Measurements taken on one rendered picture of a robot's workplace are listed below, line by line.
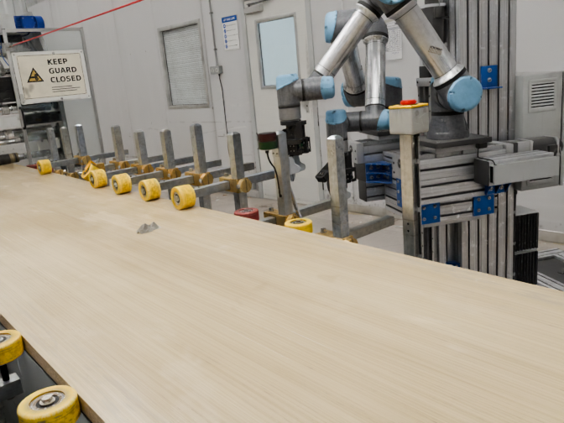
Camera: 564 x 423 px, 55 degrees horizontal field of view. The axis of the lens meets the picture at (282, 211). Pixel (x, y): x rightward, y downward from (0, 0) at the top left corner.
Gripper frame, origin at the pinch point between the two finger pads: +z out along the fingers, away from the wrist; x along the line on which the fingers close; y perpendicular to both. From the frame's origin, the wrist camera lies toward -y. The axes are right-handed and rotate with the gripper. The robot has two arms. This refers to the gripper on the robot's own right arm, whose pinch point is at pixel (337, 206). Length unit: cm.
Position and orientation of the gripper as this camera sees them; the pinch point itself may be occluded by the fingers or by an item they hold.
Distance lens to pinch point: 203.8
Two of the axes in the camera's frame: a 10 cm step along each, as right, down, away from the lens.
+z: 0.9, 9.6, 2.5
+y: 7.5, -2.3, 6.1
